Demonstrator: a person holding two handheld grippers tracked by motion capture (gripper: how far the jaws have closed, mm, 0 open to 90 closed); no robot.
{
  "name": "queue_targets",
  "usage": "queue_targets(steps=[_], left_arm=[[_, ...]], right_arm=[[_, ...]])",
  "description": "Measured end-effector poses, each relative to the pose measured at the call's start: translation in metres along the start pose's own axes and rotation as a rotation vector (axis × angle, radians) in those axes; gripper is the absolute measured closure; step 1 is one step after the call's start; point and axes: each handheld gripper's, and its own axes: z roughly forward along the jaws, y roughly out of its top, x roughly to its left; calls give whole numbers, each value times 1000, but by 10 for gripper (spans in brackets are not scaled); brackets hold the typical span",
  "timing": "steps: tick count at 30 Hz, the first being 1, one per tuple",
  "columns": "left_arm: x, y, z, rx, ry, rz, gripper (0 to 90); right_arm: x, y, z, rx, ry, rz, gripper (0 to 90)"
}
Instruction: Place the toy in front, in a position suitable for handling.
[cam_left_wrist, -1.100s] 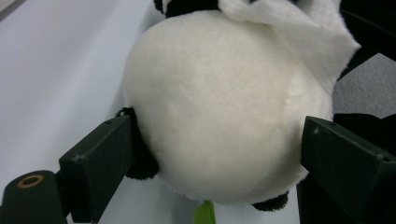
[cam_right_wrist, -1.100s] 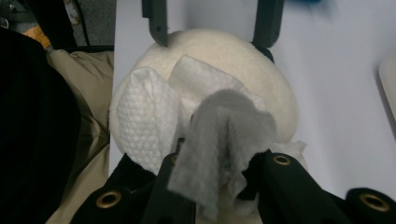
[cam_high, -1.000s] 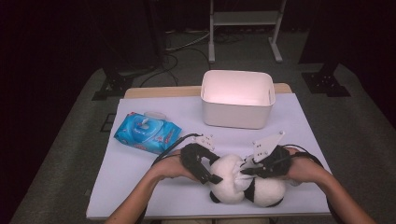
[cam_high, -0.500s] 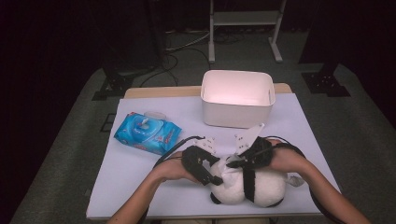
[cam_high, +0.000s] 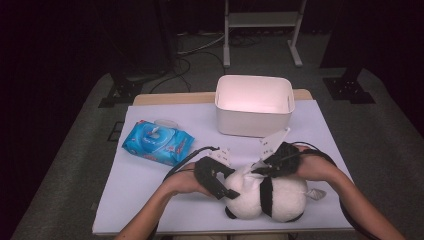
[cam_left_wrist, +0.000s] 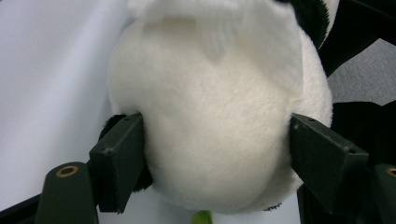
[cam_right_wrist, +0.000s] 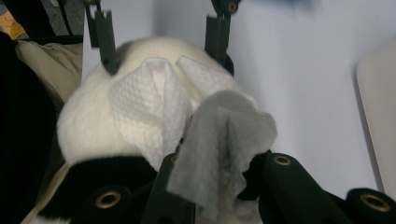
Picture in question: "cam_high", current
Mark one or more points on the black stand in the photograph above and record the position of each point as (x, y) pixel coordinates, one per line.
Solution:
(348, 90)
(123, 90)

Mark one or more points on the person's left hand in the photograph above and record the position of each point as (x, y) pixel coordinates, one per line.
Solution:
(183, 180)

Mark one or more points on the panda plush toy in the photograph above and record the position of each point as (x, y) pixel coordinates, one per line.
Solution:
(286, 200)

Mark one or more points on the white metal stand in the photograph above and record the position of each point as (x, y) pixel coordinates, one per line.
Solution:
(260, 19)

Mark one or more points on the wooden table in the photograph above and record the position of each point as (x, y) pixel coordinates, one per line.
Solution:
(166, 99)

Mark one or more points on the person's right hand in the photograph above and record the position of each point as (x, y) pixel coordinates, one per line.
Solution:
(316, 166)

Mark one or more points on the white wet wipe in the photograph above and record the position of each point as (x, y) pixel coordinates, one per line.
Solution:
(251, 170)
(155, 130)

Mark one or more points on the white storage box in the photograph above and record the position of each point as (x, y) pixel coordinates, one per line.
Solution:
(253, 123)

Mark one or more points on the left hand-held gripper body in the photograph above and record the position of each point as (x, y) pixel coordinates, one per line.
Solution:
(208, 171)

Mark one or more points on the white table cover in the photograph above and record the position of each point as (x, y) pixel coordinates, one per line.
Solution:
(133, 200)

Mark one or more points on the blue wet wipes packet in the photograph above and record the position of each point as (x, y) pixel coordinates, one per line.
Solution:
(173, 146)

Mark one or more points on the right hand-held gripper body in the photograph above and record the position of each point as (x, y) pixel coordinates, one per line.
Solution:
(285, 160)

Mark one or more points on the black floor outlet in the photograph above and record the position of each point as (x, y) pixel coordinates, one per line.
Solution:
(115, 131)

